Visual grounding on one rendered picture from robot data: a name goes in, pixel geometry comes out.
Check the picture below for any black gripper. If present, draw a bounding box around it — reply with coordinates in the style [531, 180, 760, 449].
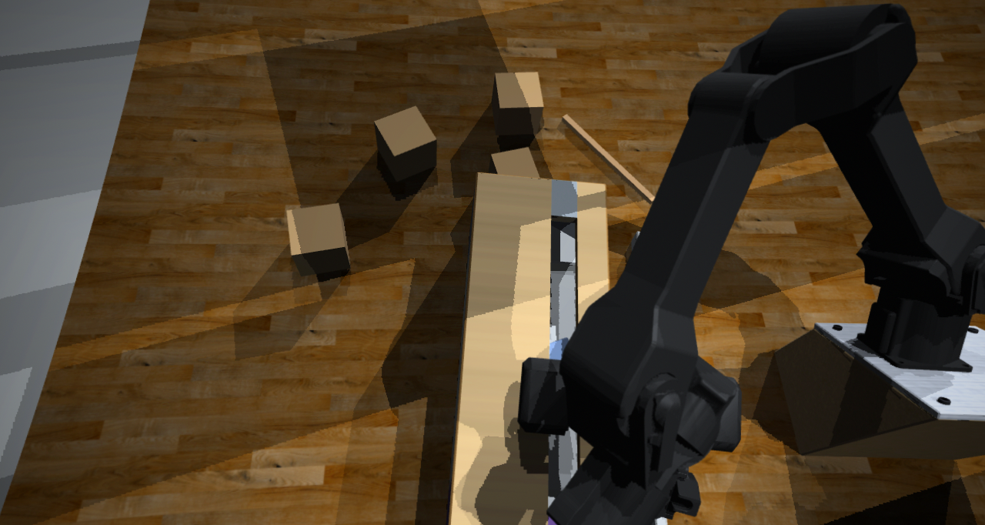
[517, 356, 742, 453]

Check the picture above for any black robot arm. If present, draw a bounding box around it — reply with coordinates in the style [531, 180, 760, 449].
[546, 3, 985, 525]

